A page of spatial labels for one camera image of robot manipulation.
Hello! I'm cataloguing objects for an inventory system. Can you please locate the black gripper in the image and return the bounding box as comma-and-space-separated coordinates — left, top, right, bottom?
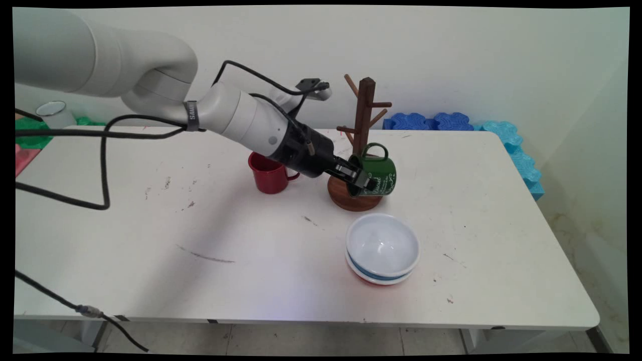
273, 120, 378, 194

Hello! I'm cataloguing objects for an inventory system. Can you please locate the red foam mat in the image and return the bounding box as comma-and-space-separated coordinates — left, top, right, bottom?
15, 144, 42, 177

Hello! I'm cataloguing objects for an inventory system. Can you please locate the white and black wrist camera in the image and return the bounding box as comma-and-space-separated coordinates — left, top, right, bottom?
271, 78, 333, 114

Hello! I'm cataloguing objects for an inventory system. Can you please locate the white enamel cup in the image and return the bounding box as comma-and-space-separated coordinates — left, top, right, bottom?
36, 101, 77, 129

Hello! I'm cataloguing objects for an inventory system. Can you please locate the dark wooden mug tree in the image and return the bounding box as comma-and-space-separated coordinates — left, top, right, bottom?
327, 74, 393, 212

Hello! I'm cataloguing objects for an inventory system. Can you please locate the light blue foam mat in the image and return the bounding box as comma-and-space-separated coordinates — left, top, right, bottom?
474, 120, 546, 202

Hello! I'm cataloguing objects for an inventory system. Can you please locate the white table leg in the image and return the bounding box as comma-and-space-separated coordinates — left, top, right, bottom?
15, 320, 108, 352

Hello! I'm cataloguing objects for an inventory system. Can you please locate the black cable with grey connector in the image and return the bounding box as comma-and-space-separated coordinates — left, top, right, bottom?
15, 270, 149, 352

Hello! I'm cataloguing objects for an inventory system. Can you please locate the thin black camera cable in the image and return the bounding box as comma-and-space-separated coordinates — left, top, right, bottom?
212, 60, 330, 157

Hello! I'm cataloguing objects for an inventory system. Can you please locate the dark blue foam mat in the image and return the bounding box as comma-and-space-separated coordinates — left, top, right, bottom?
383, 112, 475, 131

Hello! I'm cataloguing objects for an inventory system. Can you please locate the green enamel mug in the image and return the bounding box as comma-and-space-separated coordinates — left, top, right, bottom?
347, 143, 398, 197

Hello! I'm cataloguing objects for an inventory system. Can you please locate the dark metal table leg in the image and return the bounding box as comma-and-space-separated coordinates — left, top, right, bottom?
586, 326, 614, 353

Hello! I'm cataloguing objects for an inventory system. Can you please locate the black strap with white print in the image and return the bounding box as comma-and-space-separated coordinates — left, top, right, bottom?
184, 100, 201, 132

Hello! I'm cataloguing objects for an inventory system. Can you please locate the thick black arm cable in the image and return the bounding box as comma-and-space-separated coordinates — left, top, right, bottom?
15, 108, 206, 211

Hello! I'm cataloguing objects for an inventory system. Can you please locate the white bowl blue outside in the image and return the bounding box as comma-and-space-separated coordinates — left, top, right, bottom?
346, 214, 420, 280

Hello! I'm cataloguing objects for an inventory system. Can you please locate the red enamel mug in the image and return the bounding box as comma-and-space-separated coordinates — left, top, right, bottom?
248, 151, 301, 195

